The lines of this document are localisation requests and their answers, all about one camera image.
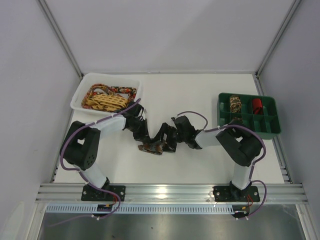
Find orange grey floral tie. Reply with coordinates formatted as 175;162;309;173
138;140;167;155

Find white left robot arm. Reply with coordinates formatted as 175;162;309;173
59;101;151;192

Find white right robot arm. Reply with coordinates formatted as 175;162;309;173
150;115;266;191

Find gold patterned tie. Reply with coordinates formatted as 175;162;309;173
81;93;129;113

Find rolled brown floral tie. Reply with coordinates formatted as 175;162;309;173
232;117;243;124

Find white perforated plastic basket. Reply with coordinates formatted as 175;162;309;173
70;72;143;116

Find rolled leopard pattern tie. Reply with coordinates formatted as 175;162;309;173
229;94;242;113

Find rolled red tie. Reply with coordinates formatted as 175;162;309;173
251;98;263;115

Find green compartment organizer tray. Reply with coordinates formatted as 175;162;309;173
217;92;282;140

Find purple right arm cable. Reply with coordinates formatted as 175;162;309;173
174;111;268;220

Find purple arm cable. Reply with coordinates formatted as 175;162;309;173
47;97;142;227
174;111;268;220

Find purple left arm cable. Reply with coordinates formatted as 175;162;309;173
47;97;142;227

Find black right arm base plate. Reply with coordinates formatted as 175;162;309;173
212;185;261;203

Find white slotted cable duct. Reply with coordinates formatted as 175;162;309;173
46;203;235;215

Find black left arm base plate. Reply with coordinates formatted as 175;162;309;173
81;185;126;202

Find aluminium front rail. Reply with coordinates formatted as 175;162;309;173
35;183;309;205

